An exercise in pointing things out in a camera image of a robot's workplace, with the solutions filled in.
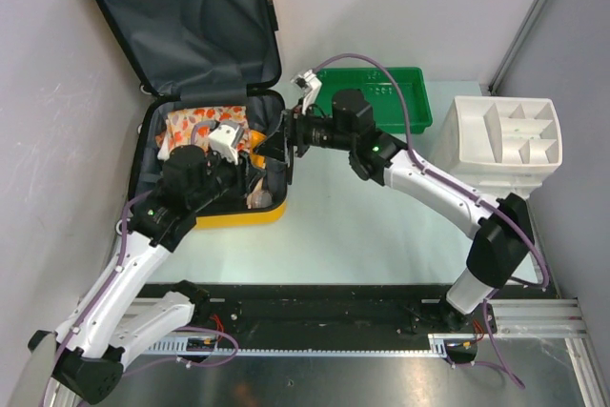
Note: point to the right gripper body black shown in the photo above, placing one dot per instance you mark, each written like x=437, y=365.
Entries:
x=289, y=132

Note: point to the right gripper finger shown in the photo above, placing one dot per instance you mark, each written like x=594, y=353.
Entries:
x=272, y=151
x=280, y=135

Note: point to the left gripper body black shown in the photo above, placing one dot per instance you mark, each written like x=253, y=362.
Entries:
x=241, y=178

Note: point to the floral cloth pouch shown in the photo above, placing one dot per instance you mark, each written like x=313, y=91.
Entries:
x=193, y=127

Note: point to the green plastic tray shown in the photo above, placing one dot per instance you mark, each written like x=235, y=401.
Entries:
x=379, y=91

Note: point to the yellow Pikachu hard-shell suitcase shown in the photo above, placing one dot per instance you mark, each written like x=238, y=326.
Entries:
x=202, y=55

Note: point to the white plastic drawer organizer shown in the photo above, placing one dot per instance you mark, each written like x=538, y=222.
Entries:
x=500, y=145

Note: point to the pink round cosmetic jar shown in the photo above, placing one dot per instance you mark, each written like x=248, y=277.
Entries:
x=260, y=199

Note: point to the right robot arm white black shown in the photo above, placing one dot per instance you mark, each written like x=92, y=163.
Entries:
x=500, y=231

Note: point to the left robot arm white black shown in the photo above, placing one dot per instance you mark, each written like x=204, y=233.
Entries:
x=95, y=345

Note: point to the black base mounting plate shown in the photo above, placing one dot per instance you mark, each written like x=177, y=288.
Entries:
x=242, y=307

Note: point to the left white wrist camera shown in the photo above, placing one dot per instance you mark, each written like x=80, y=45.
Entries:
x=226, y=138

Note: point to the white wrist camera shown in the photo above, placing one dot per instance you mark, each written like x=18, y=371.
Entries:
x=226, y=138
x=310, y=86

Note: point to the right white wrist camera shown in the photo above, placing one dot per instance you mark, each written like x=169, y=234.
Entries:
x=310, y=86

